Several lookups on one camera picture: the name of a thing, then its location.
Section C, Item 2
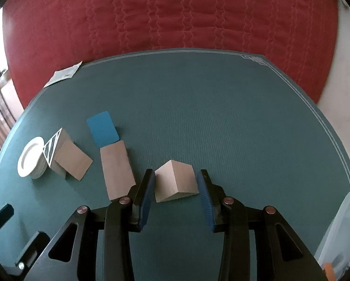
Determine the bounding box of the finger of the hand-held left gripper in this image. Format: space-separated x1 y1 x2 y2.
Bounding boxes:
15 231 51 276
0 204 15 235

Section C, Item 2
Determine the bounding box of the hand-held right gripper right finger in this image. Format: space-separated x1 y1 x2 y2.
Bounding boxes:
196 169 323 281

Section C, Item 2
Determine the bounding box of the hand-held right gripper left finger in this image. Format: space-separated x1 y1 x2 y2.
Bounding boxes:
23 168 156 281

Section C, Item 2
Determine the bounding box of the light wooden cube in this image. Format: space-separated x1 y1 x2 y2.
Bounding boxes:
154 159 199 203

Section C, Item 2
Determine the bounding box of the brown wedge block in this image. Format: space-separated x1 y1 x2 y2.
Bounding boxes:
100 140 137 201

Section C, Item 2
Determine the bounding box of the white round dish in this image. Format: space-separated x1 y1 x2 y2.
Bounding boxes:
17 136 48 180

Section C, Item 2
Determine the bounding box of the blue wedge block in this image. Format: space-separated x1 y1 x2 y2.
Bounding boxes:
87 111 120 147

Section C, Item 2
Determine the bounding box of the square wooden tile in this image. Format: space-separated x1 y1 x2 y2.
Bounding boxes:
54 140 94 181

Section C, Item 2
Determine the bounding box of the white striped wedge block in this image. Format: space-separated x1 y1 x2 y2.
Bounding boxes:
43 128 74 179

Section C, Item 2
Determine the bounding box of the translucent plastic container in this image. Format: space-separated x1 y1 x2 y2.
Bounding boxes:
314 188 350 281

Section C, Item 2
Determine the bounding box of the orange wedge block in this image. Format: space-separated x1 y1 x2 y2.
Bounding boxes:
323 263 336 281

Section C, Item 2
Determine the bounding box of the white paper sheet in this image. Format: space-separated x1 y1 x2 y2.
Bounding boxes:
43 61 83 88

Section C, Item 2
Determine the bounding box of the red quilted blanket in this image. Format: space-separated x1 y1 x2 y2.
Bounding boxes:
1 0 339 109

